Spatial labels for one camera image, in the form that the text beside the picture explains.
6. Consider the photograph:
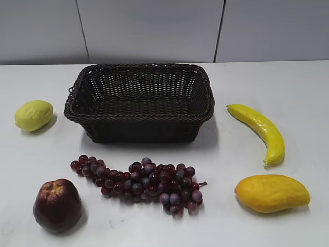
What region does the yellow banana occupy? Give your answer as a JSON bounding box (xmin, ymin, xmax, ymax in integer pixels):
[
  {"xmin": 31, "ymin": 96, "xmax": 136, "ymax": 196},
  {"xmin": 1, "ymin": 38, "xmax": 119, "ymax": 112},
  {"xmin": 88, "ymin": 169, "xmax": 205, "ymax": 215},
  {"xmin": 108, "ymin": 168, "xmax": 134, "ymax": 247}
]
[{"xmin": 227, "ymin": 104, "xmax": 285, "ymax": 167}]

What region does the black wicker basket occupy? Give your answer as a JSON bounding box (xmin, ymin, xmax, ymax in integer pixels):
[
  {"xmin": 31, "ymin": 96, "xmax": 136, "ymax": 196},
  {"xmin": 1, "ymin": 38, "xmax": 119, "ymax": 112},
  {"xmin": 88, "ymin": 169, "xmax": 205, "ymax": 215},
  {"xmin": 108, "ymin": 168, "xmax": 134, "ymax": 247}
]
[{"xmin": 64, "ymin": 63, "xmax": 215, "ymax": 143}]

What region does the purple grape bunch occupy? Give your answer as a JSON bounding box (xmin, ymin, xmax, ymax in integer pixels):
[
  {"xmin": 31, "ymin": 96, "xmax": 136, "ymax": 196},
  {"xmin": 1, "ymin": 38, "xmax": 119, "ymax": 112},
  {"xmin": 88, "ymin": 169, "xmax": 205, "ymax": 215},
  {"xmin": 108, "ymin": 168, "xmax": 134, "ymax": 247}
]
[{"xmin": 70, "ymin": 154, "xmax": 208, "ymax": 216}]

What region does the orange-yellow mango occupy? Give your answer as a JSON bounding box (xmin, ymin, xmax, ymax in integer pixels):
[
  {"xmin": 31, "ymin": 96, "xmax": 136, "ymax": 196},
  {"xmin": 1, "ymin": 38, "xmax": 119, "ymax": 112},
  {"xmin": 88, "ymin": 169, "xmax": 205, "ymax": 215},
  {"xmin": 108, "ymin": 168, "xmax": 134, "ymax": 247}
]
[{"xmin": 234, "ymin": 174, "xmax": 310, "ymax": 214}]

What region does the yellow-green lemon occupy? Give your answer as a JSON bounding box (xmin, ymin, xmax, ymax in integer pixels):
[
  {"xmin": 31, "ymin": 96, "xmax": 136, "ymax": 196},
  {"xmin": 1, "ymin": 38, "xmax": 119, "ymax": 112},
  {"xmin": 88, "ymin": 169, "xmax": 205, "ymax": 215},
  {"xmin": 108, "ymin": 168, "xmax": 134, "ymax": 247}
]
[{"xmin": 14, "ymin": 100, "xmax": 53, "ymax": 132}]

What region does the dark red apple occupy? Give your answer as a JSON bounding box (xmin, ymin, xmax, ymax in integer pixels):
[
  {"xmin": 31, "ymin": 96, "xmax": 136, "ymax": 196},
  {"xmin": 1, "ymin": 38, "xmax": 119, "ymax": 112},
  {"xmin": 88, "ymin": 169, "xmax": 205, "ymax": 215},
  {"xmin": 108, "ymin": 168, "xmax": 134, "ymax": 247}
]
[{"xmin": 33, "ymin": 179, "xmax": 82, "ymax": 234}]

